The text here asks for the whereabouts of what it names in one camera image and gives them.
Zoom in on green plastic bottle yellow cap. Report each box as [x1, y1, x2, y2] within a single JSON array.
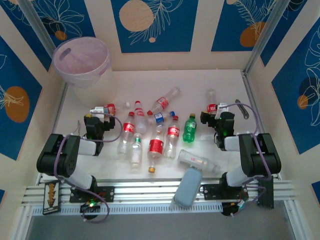
[[182, 113, 199, 145]]

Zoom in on frosted white bottle red cap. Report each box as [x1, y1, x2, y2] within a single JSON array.
[[133, 100, 149, 135]]

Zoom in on large clear bottle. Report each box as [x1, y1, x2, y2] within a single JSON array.
[[176, 148, 222, 175]]

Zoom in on clear bottle blue label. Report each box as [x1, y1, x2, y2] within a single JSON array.
[[147, 110, 176, 126]]

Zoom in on white plastic bin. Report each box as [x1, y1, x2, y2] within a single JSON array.
[[51, 36, 118, 108]]

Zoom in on red-capped red-label clear bottle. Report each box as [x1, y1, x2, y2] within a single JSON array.
[[146, 86, 181, 116], [163, 115, 181, 159], [116, 111, 137, 156]]

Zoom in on grey metal bar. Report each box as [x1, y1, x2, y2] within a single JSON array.
[[234, 98, 250, 120]]

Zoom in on clear bottle green white label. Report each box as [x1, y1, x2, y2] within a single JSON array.
[[129, 132, 144, 174]]

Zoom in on orange-capped red-label clear bottle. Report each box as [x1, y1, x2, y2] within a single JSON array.
[[146, 123, 166, 174]]

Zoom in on light blue oval case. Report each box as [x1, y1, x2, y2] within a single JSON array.
[[173, 167, 203, 208]]

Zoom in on controller board green light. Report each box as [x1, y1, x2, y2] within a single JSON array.
[[221, 199, 248, 216], [79, 198, 101, 214]]

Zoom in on black extrusion block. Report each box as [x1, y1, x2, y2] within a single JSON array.
[[257, 177, 275, 209]]

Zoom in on black board yellow connectors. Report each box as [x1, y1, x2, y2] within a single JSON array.
[[42, 181, 62, 216]]

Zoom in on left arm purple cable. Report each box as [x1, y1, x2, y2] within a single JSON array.
[[53, 111, 123, 224]]

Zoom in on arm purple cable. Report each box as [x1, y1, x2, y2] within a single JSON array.
[[224, 103, 273, 218], [53, 111, 123, 224]]

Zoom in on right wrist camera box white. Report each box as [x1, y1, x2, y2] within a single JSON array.
[[215, 101, 230, 119]]

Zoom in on aluminium table side rail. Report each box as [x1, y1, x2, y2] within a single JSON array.
[[241, 70, 266, 135], [51, 82, 69, 136]]

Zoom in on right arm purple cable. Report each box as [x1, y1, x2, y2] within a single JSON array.
[[224, 103, 273, 218]]

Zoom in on aluminium extrusion rail base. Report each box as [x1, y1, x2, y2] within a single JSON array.
[[21, 177, 300, 208]]

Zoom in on white slotted cable duct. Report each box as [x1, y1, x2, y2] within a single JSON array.
[[31, 201, 224, 216]]

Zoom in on aluminium corner post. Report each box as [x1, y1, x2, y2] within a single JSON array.
[[17, 0, 58, 52], [242, 0, 294, 76]]

